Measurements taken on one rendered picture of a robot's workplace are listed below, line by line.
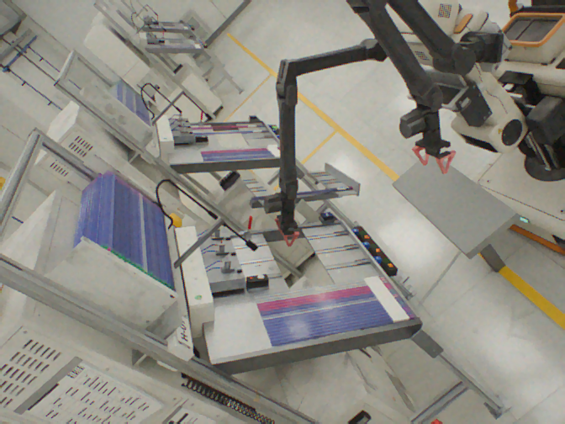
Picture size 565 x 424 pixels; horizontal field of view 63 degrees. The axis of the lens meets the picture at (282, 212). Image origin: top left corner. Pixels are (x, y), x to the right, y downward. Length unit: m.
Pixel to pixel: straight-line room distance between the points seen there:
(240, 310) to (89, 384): 0.52
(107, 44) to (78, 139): 3.55
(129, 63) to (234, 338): 4.91
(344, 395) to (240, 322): 0.51
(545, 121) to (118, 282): 1.56
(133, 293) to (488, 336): 1.64
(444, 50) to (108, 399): 1.38
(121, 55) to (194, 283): 4.71
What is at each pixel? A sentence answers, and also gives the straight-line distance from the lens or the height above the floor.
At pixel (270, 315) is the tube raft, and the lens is 1.58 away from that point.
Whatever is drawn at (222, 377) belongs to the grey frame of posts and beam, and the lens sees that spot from 1.43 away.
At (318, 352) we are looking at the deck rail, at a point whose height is 0.95.
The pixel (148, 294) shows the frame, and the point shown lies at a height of 1.47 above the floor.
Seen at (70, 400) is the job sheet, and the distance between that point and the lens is 1.47.
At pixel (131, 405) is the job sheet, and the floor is 1.30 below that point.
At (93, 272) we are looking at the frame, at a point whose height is 1.63.
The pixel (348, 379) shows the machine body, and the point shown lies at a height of 0.62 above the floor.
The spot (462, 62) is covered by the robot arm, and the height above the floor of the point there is 1.24.
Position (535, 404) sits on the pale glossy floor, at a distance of 2.23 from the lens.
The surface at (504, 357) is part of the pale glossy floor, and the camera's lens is 2.32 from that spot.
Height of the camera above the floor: 2.06
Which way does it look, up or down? 33 degrees down
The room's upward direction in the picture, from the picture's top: 48 degrees counter-clockwise
